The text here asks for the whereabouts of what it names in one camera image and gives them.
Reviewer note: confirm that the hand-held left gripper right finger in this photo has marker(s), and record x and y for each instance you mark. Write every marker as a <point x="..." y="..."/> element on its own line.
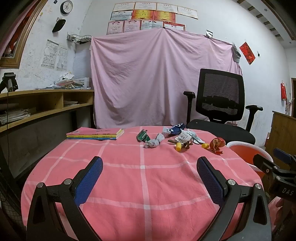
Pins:
<point x="211" y="183"/>

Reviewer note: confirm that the wooden cabinet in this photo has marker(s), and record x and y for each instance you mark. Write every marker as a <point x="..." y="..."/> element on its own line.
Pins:
<point x="282" y="132"/>

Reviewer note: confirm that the wooden door frame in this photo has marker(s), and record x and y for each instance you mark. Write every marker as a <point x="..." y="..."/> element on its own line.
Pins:
<point x="23" y="41"/>

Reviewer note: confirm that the grey hanging cap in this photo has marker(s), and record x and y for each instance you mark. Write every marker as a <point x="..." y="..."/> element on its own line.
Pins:
<point x="237" y="54"/>

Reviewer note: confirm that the group of wall certificates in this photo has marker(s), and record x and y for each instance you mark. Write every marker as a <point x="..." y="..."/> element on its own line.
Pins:
<point x="143" y="15"/>

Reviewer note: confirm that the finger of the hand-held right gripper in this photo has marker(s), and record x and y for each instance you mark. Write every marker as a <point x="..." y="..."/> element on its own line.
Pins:
<point x="283" y="155"/>
<point x="262" y="161"/>

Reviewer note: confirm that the grey crumpled tissue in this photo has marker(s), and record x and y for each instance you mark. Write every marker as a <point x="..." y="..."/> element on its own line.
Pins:
<point x="153" y="142"/>

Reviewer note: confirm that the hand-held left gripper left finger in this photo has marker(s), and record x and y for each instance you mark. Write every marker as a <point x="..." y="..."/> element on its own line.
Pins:
<point x="89" y="180"/>

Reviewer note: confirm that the thin paper stack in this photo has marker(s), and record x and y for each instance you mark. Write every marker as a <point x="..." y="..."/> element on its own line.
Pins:
<point x="70" y="103"/>

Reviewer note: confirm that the small wall calendar sheet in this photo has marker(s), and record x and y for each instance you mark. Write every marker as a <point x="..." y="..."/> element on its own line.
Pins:
<point x="62" y="59"/>

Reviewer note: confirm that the wooden shelf desk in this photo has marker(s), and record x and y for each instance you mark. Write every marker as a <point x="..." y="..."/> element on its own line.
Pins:
<point x="46" y="92"/>

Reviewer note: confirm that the round wall clock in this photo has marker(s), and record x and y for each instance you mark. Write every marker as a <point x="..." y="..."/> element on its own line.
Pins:
<point x="66" y="7"/>

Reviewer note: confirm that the brown dried peel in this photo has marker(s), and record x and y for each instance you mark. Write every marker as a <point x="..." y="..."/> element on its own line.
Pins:
<point x="186" y="145"/>

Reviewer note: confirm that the large wall calendar sheet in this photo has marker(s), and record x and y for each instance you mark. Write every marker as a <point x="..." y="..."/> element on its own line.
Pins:
<point x="49" y="54"/>

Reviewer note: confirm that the black hanging cap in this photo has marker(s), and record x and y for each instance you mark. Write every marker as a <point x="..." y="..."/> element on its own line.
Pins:
<point x="58" y="26"/>

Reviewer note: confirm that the dark wooden doorway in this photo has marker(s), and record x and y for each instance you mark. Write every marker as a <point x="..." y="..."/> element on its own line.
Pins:
<point x="293" y="90"/>

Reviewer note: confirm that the green wrapper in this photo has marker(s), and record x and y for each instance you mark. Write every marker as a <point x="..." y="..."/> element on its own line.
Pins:
<point x="143" y="136"/>

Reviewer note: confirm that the red paper wall decoration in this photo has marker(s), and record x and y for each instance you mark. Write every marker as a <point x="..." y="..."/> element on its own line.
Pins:
<point x="247" y="53"/>

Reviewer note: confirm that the pink hanging sheet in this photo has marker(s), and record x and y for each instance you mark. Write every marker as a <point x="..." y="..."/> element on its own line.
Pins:
<point x="143" y="76"/>

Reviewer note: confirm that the pile of papers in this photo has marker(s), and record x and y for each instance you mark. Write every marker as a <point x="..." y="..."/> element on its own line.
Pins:
<point x="67" y="83"/>

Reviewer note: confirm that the small white crumpled wrapper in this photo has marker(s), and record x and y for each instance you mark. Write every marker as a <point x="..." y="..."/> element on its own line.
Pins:
<point x="166" y="130"/>

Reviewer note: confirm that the stack of newspapers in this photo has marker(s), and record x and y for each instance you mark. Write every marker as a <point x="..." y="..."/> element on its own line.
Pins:
<point x="13" y="115"/>

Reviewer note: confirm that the white medicine sachet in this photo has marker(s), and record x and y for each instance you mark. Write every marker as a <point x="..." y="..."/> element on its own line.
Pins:
<point x="183" y="136"/>
<point x="196" y="138"/>

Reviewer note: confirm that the red fruit peel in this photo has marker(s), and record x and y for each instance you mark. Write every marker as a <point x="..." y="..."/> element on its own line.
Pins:
<point x="217" y="144"/>

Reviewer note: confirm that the blue crumpled wrapper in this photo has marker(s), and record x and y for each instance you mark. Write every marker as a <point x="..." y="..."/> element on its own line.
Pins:
<point x="177" y="128"/>

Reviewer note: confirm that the black mesh office chair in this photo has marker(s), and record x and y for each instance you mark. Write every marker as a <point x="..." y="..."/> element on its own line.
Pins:
<point x="219" y="97"/>

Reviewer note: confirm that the red hanging ornament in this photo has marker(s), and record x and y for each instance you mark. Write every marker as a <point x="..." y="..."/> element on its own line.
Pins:
<point x="283" y="90"/>

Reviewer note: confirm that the black tripod clamp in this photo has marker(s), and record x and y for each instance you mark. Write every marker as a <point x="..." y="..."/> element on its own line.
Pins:
<point x="9" y="82"/>

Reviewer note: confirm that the red basin with white rim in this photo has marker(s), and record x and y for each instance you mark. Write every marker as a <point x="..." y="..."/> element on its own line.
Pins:
<point x="245" y="153"/>

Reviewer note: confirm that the brown peel strip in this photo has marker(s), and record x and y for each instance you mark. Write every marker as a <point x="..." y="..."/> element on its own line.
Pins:
<point x="172" y="141"/>

